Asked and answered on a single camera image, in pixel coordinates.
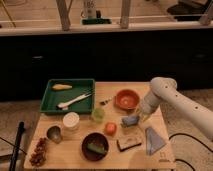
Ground blue sponge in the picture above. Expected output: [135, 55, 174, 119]
[122, 115, 140, 127]

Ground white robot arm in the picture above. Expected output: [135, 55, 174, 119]
[140, 77, 213, 142]

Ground orange bowl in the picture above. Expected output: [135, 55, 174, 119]
[115, 89, 140, 110]

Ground blue folded cloth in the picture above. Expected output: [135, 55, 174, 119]
[145, 127, 166, 155]

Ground brown scrub block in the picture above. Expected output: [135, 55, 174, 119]
[117, 135, 142, 152]

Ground orange tomato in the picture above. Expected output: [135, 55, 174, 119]
[104, 122, 117, 136]

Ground green cup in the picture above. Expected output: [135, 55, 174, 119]
[91, 108, 105, 123]

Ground dark brown bowl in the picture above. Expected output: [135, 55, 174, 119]
[81, 132, 109, 161]

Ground green pepper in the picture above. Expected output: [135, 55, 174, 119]
[87, 143, 107, 155]

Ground green tray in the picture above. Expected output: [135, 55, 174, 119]
[40, 79, 95, 115]

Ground metal cup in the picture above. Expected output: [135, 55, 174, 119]
[47, 126, 62, 144]

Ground brown grape bunch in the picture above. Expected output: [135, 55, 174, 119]
[30, 138, 47, 167]

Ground black stand pole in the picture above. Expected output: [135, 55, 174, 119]
[9, 122, 25, 171]

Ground black cable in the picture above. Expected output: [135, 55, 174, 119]
[168, 132, 213, 171]

